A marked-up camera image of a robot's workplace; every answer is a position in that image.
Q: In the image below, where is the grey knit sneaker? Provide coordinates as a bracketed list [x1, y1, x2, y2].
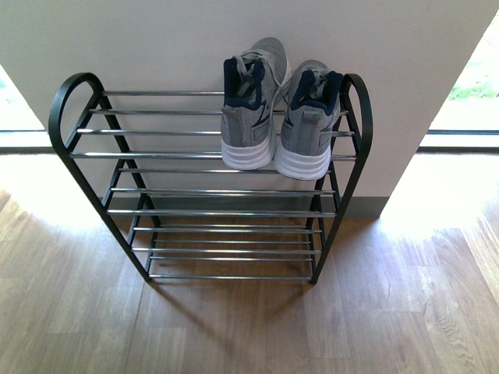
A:
[221, 37, 291, 171]
[274, 60, 343, 181]

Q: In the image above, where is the black metal shoe rack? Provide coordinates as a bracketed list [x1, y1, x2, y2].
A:
[48, 72, 373, 284]

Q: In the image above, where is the dark window frame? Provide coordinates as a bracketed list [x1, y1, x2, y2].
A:
[417, 129, 498, 154]

